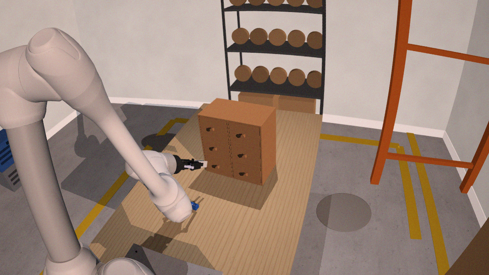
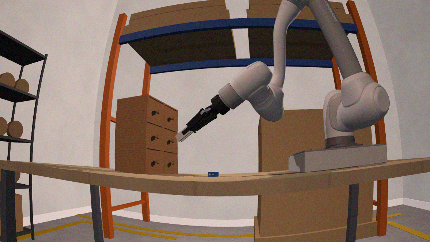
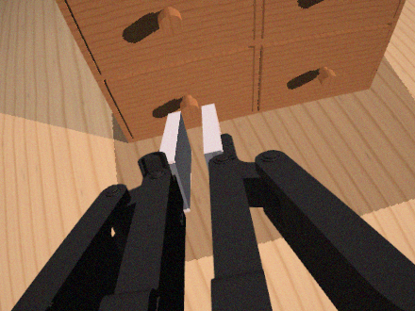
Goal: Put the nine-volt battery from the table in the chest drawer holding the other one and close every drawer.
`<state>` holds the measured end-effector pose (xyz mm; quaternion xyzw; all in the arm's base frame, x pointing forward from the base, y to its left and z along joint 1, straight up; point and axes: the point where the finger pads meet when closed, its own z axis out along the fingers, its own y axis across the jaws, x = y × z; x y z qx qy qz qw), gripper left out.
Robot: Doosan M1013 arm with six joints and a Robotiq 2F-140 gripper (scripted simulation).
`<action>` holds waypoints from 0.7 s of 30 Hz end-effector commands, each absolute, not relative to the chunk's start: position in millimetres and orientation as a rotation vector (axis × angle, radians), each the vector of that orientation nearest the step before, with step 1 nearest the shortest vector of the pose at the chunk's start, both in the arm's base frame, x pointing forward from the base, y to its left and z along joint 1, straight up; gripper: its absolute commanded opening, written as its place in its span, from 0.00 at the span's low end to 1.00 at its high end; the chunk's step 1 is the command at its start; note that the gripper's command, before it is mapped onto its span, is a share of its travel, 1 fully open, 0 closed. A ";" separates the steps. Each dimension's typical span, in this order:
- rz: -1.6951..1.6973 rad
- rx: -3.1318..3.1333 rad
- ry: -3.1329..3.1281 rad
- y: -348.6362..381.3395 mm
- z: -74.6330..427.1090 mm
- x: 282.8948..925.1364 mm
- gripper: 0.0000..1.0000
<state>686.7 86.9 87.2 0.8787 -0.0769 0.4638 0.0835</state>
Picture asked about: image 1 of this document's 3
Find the brown wooden chest of drawers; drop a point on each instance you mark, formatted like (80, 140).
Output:
(251, 114)

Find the brown wooden drawer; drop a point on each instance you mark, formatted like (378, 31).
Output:
(219, 165)
(244, 134)
(216, 147)
(246, 154)
(247, 173)
(214, 128)

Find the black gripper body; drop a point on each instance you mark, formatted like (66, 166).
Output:
(180, 164)

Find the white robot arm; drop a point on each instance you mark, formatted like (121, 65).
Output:
(54, 67)

